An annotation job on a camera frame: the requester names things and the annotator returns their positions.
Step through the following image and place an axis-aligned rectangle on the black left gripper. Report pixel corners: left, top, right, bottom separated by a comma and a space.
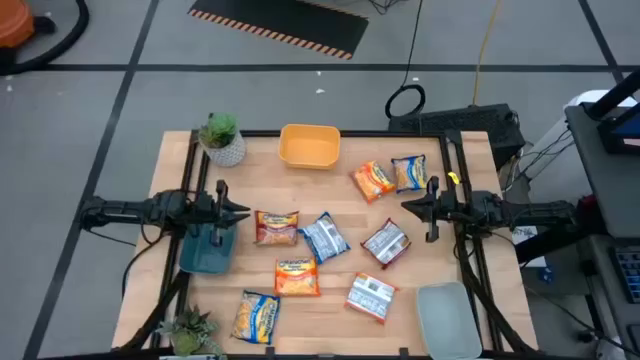
192, 179, 252, 247

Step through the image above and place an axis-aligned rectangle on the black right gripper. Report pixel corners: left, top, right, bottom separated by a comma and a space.
401, 175, 459, 244

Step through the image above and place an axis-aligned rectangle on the blue Maruchan ramen pack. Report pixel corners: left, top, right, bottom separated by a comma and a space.
390, 154, 429, 195
230, 289, 281, 346
298, 211, 352, 265

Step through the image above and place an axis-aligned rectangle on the red Maruchan ramen pack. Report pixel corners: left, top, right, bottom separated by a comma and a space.
253, 209, 300, 247
360, 217, 413, 270

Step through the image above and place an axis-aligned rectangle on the orange Maruchan chicken ramen pack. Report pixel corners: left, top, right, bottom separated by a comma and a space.
273, 256, 322, 298
349, 159, 397, 205
343, 271, 400, 325

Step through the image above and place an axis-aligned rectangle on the teal plastic bin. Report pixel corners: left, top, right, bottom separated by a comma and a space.
178, 222, 239, 275

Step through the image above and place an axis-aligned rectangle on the succulent in white patterned pot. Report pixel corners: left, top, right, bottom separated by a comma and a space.
197, 111, 248, 168

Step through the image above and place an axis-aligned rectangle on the yellow plastic bin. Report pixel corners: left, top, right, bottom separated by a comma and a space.
277, 123, 342, 171

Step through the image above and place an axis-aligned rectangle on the black computer case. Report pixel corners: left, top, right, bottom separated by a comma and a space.
387, 102, 527, 170

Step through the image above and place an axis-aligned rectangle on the grey plastic bin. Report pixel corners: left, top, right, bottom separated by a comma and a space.
415, 281, 484, 360

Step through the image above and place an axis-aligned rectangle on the white paper sheet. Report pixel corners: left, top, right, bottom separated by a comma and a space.
510, 224, 550, 270

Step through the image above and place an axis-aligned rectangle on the trailing succulent in dark pot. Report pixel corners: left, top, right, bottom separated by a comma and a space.
155, 304, 226, 359

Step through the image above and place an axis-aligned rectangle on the grey desk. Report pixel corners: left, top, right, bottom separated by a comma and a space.
564, 103, 640, 240

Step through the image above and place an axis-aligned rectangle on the black hazard-striped floor mat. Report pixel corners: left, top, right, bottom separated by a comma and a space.
187, 0, 370, 61

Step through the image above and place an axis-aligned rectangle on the black monitor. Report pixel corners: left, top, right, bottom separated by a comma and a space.
597, 112, 640, 156

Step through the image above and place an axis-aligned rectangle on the black keyboard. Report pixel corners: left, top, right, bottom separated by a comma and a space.
608, 246, 640, 305

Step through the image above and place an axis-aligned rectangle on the black metal bar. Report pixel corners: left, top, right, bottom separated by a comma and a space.
581, 68, 640, 120

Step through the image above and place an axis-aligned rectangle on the orange shop vacuum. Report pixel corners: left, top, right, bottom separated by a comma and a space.
0, 0, 35, 49

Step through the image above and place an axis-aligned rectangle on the black metal table frame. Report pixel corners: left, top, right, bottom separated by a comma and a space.
119, 128, 539, 360

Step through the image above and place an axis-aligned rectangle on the black coiled floor cable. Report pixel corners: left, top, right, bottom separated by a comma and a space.
383, 0, 428, 120

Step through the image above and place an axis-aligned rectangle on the yellow cable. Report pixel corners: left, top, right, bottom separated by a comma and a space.
471, 0, 503, 107

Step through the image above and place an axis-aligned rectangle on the black vacuum hose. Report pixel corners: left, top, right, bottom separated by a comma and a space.
0, 0, 90, 76

